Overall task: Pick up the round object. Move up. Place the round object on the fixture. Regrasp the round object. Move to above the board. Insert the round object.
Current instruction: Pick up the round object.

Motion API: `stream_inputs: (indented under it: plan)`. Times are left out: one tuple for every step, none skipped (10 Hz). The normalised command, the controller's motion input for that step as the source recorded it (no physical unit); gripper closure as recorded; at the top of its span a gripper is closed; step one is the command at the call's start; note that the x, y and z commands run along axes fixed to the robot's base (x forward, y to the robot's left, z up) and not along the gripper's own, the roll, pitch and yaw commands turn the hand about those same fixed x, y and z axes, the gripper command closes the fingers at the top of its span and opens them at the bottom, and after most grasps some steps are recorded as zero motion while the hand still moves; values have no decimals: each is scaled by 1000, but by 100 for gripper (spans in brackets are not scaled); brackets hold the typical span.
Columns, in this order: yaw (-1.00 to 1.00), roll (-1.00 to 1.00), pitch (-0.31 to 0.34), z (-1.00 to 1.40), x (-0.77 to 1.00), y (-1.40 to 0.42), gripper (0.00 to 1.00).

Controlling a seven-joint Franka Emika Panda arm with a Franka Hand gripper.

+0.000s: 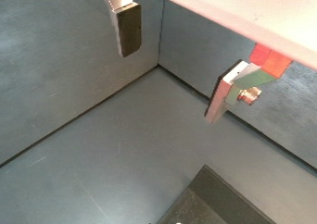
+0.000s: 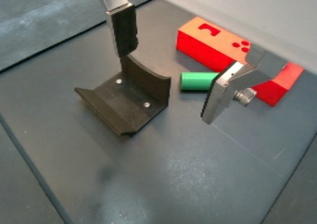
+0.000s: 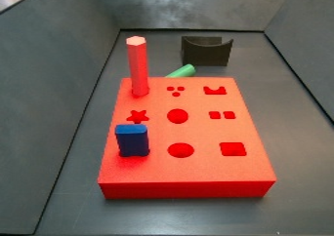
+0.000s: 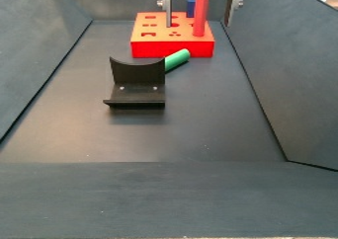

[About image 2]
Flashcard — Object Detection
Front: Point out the red shape sorter block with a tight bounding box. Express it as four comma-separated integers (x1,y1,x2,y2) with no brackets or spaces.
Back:
175,17,304,106

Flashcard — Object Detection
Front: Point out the black curved regrasp stand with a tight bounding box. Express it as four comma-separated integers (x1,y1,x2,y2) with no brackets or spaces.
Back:
75,56,171,135

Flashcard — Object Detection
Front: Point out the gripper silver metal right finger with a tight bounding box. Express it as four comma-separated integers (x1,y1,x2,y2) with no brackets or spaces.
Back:
201,44,288,124

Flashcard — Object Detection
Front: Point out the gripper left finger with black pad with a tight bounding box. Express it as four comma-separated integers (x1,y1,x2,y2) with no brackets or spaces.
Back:
101,0,139,57

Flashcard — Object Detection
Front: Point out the green cylinder peg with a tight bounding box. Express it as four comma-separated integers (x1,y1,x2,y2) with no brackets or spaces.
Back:
179,72,218,91

